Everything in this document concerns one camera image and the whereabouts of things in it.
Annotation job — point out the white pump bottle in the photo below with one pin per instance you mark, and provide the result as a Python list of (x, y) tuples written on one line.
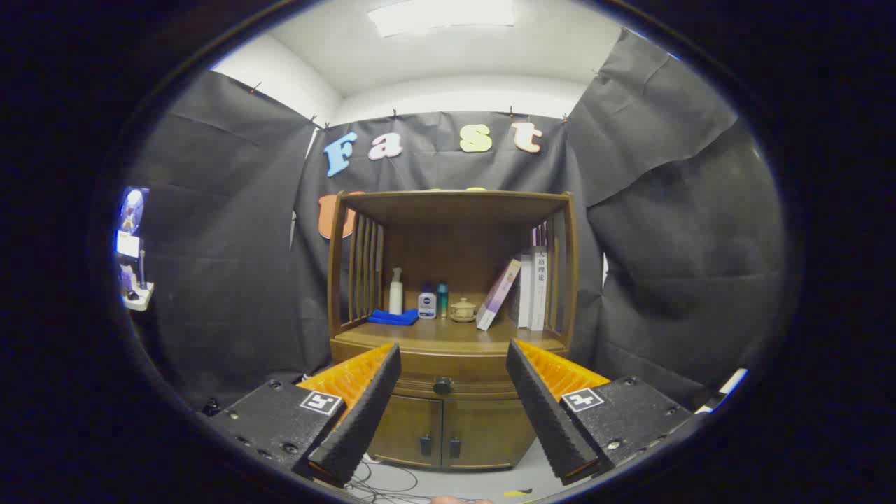
[(396, 294)]

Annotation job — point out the wooden cabinet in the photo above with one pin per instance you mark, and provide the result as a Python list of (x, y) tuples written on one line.
[(455, 210)]

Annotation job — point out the white lotion bottle blue cap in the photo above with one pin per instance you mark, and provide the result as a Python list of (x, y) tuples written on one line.
[(427, 306)]

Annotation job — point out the bright equipment stand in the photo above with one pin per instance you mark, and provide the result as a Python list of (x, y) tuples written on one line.
[(133, 245)]

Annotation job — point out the white slotted panel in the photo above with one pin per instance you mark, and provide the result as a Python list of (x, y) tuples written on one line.
[(724, 388)]

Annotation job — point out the black drawer knob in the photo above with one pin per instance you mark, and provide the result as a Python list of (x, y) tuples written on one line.
[(442, 386)]

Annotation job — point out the blue folded cloth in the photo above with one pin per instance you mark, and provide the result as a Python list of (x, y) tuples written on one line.
[(393, 318)]

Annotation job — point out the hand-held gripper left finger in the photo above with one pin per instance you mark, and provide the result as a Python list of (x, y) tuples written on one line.
[(364, 420)]

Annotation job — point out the beige lidded teacup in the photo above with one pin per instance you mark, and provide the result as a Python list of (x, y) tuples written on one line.
[(463, 309)]

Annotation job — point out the black floor equipment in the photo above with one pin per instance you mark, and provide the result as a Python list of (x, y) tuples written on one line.
[(210, 407)]

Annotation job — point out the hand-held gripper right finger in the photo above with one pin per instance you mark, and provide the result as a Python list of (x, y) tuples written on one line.
[(546, 420)]

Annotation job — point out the wooden countertop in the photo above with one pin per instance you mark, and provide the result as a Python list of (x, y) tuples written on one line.
[(448, 332)]

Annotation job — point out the wooden cabinet door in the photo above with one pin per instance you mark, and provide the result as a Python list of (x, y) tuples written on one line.
[(490, 434), (409, 427)]

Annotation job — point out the purple white book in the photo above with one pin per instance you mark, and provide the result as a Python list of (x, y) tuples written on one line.
[(498, 295)]

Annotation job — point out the wooden drawer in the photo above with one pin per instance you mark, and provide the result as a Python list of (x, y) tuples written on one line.
[(455, 364)]

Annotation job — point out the yellow floor tape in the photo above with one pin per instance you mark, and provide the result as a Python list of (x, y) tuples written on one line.
[(518, 493)]

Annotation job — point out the thin white book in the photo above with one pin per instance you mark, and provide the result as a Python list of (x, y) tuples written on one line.
[(524, 290)]

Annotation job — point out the teal bottle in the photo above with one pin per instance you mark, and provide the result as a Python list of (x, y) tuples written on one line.
[(442, 299)]

